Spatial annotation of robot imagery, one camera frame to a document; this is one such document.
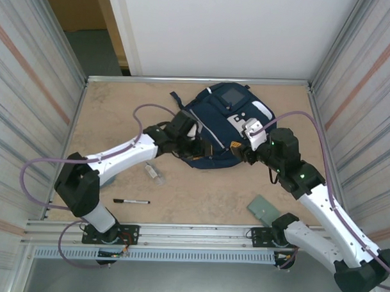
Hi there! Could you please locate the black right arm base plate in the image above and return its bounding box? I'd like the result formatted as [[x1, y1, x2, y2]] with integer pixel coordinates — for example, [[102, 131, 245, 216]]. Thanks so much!
[[249, 227, 289, 250]]

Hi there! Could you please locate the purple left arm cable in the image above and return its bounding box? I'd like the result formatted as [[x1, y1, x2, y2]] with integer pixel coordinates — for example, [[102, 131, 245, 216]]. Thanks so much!
[[17, 100, 181, 272]]

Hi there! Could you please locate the navy blue backpack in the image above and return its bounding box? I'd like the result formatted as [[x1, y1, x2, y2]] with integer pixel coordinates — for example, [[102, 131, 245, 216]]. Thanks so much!
[[167, 81, 278, 172]]

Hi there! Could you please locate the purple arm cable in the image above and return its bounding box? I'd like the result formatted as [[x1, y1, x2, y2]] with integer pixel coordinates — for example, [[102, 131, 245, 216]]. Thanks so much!
[[17, 100, 181, 272], [246, 109, 390, 291]]

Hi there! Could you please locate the clear plastic case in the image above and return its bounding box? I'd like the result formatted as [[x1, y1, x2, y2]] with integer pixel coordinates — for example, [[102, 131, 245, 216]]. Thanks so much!
[[143, 161, 168, 186]]

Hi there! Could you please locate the aluminium mounting rail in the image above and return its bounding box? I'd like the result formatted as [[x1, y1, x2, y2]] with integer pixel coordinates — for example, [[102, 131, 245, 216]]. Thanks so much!
[[24, 214, 370, 256]]

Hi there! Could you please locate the grey slotted cable duct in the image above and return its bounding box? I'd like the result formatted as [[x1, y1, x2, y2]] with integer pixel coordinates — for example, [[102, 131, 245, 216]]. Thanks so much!
[[33, 244, 277, 267]]

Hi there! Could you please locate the black marker pen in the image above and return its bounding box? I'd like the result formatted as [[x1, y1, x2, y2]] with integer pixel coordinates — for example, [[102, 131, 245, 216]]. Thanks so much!
[[112, 199, 151, 206]]

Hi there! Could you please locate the white door frame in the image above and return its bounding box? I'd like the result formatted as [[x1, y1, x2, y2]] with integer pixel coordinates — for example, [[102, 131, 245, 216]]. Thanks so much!
[[102, 0, 145, 77]]

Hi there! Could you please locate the small green circuit board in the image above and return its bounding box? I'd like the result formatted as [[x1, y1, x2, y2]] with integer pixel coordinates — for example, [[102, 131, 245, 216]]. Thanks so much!
[[97, 247, 131, 259]]

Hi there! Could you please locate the blue-grey pouch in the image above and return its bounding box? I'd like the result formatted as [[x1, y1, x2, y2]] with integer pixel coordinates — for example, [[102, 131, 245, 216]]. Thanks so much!
[[100, 173, 120, 189]]

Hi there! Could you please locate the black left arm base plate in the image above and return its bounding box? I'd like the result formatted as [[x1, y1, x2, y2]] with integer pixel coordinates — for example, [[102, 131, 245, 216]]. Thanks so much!
[[81, 222, 140, 247]]

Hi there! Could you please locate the aluminium table frame rail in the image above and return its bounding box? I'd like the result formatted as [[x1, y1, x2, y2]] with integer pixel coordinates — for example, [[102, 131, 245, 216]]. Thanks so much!
[[302, 82, 358, 227], [40, 78, 89, 222], [86, 72, 313, 90]]

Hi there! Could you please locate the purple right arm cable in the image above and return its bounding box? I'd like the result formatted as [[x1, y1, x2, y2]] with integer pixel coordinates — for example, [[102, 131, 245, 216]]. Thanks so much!
[[246, 109, 390, 291]]

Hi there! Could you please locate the grey-green wallet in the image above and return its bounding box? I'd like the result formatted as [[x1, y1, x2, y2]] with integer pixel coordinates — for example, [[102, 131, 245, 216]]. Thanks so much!
[[245, 194, 282, 226]]

